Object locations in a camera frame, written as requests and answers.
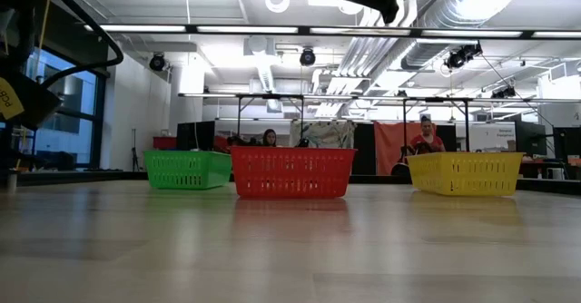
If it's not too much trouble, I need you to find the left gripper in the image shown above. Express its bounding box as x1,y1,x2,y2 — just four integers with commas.
0,64,64,131

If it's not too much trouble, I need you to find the green plastic basket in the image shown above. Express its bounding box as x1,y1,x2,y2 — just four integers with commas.
143,150,233,191

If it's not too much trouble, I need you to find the red plastic basket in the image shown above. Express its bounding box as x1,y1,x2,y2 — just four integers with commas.
228,146,359,200

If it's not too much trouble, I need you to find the yellow tape tag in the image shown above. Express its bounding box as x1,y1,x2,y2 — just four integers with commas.
0,76,25,122

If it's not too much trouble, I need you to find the large window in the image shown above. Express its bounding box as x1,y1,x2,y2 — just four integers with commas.
0,46,108,171

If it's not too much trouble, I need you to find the black bar with light strips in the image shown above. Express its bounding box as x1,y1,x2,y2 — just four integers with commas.
84,23,581,40

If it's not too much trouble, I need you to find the red bin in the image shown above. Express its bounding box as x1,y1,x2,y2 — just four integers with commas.
153,135,178,151

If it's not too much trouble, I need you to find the patterned cloth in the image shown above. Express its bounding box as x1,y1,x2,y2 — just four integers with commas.
290,120,357,150

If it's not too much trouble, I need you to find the orange curtain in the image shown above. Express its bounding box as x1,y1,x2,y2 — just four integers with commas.
374,121,437,176

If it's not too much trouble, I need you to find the black curtain panel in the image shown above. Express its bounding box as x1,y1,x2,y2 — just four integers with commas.
442,123,458,152
355,122,377,175

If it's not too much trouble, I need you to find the person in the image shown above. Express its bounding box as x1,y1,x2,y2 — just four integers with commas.
408,114,448,155
261,128,279,148

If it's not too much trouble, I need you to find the white board with text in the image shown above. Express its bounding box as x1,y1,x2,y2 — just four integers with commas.
456,121,517,152

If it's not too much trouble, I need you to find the yellow plastic basket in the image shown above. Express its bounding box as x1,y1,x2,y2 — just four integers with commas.
407,151,527,199

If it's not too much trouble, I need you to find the black monitor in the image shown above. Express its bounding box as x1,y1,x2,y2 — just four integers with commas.
552,126,581,161
515,120,548,157

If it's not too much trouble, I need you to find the yellow hanging cable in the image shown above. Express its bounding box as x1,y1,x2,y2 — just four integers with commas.
15,0,52,168

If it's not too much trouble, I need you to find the black round camera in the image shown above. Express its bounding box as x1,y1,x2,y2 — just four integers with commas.
299,47,317,67
149,52,167,72

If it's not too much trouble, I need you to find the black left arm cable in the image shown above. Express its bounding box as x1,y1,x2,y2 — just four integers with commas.
39,0,125,90

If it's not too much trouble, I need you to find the white ring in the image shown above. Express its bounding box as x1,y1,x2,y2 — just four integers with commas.
265,0,291,14

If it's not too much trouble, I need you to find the black camera cluster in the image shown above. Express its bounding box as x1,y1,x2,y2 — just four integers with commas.
490,84,517,99
444,42,483,71

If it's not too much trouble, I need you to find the black metal rig frame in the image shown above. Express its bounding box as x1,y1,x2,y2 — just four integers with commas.
235,93,305,148
402,96,471,153

